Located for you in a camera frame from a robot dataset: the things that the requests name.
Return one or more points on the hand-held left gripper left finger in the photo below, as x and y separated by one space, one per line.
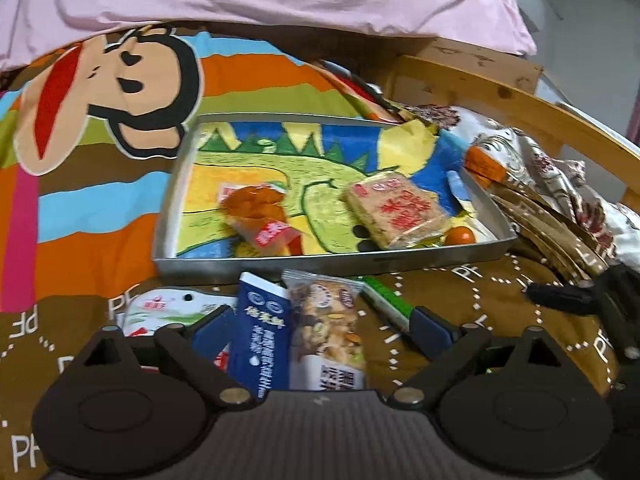
212 332

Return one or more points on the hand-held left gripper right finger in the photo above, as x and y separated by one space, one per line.
434 334

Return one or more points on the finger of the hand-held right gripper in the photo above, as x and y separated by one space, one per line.
560 297

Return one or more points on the blue white snack packet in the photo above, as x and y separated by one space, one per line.
262 335

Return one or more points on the green bean snack packet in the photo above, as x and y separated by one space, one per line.
165 310

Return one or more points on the green stick snack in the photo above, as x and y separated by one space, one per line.
385 300

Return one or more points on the small orange fruit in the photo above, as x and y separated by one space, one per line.
459 236

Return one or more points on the clear nut bar packet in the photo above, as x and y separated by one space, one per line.
325 330

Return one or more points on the metal tray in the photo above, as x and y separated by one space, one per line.
300 263

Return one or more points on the rice cracker packet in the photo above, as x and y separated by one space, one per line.
395 210

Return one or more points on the orange dried fruit packet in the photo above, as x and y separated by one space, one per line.
255 205

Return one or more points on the brown gold striped fabric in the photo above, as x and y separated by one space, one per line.
540 225

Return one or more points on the floral quilt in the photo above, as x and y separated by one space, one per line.
550 160

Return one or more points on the dinosaur print tray liner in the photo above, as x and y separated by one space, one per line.
280 170

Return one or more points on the monkey print striped blanket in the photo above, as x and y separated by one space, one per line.
75 220

